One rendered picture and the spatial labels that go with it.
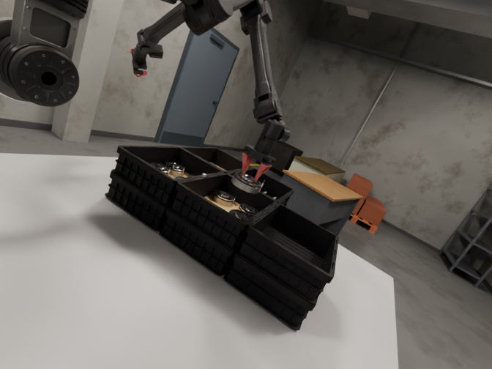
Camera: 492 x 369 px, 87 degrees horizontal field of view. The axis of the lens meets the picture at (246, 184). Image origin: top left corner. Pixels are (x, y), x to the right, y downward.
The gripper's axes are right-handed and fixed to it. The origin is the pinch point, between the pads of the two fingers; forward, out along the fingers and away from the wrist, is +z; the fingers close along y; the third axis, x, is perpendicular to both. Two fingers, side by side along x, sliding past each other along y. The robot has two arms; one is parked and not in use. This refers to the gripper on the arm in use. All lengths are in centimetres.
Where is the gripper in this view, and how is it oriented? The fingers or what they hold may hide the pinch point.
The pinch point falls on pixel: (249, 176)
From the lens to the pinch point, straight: 88.4
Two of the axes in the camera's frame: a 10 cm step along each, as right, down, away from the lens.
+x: -3.8, 0.9, -9.2
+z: -4.3, 8.7, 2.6
